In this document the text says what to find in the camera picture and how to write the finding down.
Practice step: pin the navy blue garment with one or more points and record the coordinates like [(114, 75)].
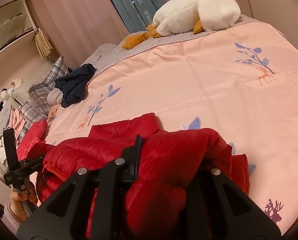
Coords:
[(73, 85)]

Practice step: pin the pink curtain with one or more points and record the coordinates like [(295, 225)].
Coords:
[(77, 27)]

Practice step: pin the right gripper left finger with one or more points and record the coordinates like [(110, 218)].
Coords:
[(88, 205)]

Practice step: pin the person left hand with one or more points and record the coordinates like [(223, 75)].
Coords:
[(18, 197)]

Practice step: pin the pink-red folded down jacket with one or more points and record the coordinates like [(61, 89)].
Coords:
[(36, 133)]

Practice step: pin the red down jacket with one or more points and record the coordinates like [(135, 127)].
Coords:
[(168, 163)]

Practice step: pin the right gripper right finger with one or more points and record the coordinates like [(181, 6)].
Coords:
[(217, 208)]

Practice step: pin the pink clothes pile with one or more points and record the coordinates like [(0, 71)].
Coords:
[(12, 118)]

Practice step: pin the orange small cloth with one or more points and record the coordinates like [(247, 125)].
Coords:
[(52, 112)]

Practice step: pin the wall shelf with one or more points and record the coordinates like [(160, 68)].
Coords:
[(15, 22)]

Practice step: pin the plaid pillow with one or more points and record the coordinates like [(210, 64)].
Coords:
[(37, 107)]

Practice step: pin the pink deer print duvet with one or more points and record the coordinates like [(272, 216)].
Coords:
[(242, 82)]

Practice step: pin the blue-grey curtain panel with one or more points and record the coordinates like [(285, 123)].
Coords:
[(137, 15)]

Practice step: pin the white goose plush toy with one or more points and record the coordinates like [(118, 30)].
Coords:
[(182, 16)]

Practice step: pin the yellow tassel fringe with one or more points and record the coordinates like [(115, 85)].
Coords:
[(44, 47)]

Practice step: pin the small plush toys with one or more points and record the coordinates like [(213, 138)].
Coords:
[(7, 92)]

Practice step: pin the pink sleeve forearm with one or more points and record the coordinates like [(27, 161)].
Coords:
[(10, 220)]

